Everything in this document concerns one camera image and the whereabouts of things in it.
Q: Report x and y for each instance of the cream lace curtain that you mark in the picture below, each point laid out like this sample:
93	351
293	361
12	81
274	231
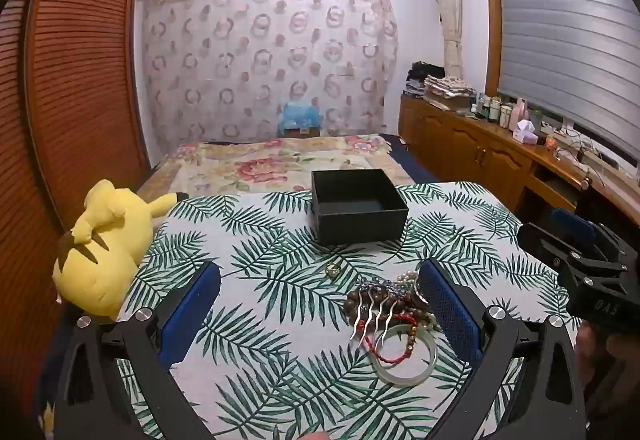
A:
450	10

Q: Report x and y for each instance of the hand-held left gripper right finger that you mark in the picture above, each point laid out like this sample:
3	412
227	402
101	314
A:
450	310

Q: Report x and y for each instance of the pink and white gift box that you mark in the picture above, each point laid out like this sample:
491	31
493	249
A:
524	131

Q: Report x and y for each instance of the pale jade bangle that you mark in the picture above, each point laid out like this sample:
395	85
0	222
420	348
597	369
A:
400	377

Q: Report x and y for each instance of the leaf-print tablecloth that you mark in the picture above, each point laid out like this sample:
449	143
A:
280	280

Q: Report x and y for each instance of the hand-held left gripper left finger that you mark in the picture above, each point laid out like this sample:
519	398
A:
192	305

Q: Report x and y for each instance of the navy bed sheet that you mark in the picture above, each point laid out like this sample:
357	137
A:
400	160

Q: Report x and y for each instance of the brown cardboard box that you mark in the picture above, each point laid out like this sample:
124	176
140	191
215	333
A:
301	132

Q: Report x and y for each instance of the grey window blind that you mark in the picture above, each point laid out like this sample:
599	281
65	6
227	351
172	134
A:
565	30

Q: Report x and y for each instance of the stack of dark clothes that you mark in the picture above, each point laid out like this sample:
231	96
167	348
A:
422	75

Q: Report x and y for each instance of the yellow plush toy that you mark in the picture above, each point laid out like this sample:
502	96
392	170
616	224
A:
105	250

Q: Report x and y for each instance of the person's right hand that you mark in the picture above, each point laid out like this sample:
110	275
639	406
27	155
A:
585	355

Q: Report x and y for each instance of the circle-pattern curtain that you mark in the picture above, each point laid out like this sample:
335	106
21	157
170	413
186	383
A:
225	70

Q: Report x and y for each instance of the silver hair comb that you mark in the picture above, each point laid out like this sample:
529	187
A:
372	315

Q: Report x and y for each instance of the black box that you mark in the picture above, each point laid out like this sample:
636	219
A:
350	225

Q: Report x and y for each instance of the blue plastic bag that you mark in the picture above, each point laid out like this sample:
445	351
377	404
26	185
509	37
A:
300	115

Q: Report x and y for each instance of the row of cosmetic bottles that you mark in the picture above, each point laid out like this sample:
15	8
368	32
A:
495	110

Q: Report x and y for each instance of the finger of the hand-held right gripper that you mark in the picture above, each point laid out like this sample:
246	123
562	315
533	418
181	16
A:
570	221
540	237

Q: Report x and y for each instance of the wooden louvre wardrobe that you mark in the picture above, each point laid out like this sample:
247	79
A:
75	70

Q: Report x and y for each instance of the folded patterned cloth stack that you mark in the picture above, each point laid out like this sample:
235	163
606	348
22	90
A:
447	90

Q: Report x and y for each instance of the wooden cabinet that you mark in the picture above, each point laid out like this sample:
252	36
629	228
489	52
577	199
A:
465	145

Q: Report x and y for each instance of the floral blanket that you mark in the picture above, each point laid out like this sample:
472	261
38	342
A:
240	165

